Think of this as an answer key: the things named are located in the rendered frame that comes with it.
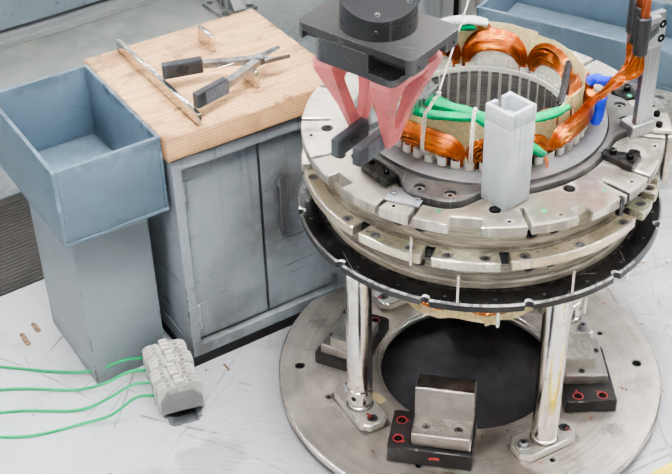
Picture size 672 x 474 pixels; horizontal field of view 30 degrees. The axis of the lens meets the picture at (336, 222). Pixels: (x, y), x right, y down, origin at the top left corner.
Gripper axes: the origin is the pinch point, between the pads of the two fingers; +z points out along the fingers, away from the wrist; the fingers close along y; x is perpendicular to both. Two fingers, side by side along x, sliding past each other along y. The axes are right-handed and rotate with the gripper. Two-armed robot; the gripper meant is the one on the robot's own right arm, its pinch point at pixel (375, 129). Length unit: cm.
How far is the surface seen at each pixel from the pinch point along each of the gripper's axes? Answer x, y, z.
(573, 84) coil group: 19.0, 7.2, 2.5
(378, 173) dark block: 3.3, -1.9, 6.8
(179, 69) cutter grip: 8.9, -29.3, 9.0
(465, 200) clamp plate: 4.8, 5.6, 7.1
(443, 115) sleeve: 7.4, 1.5, 1.9
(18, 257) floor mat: 63, -137, 119
